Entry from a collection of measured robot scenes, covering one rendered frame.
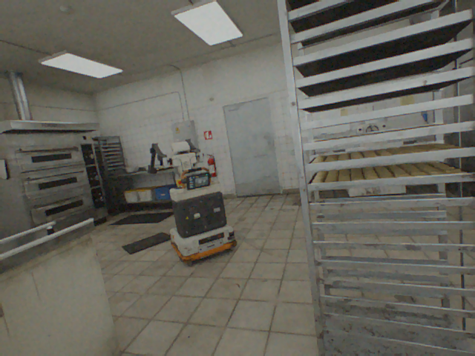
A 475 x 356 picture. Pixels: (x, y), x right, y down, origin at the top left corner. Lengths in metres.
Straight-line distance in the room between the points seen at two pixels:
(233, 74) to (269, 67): 0.76
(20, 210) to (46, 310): 3.69
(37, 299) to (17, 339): 0.15
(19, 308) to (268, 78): 5.01
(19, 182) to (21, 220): 0.61
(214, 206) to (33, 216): 3.11
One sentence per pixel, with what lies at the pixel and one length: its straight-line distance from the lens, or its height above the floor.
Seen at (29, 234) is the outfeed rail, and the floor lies 0.88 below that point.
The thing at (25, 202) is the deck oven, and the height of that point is 0.80.
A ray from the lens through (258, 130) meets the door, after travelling 5.46.
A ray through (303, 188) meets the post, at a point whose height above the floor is 0.97.
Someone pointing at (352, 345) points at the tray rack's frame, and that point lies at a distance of 1.59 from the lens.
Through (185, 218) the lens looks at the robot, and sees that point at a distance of 2.77.
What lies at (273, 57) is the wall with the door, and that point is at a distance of 5.56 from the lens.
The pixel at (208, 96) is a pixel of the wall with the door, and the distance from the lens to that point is 5.82.
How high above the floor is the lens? 1.20
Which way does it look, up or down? 8 degrees down
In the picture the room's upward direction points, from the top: 9 degrees counter-clockwise
